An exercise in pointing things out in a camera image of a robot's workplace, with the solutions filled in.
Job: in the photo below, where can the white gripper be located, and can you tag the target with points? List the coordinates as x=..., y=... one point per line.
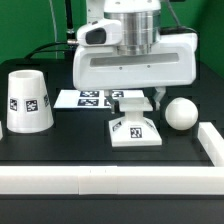
x=171, y=62

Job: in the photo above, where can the white lamp base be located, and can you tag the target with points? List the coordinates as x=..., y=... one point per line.
x=133, y=129

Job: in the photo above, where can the white lamp bulb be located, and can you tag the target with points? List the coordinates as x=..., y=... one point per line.
x=181, y=114

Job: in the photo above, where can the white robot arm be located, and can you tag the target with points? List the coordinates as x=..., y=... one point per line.
x=126, y=49

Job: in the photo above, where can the white lamp shade cone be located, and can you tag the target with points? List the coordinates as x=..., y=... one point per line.
x=28, y=105

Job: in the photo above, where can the white marker sheet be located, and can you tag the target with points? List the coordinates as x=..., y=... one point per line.
x=73, y=99

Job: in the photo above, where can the white part at left edge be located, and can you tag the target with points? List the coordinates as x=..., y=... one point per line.
x=1, y=131

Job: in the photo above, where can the white table border frame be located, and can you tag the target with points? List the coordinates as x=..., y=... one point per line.
x=117, y=180

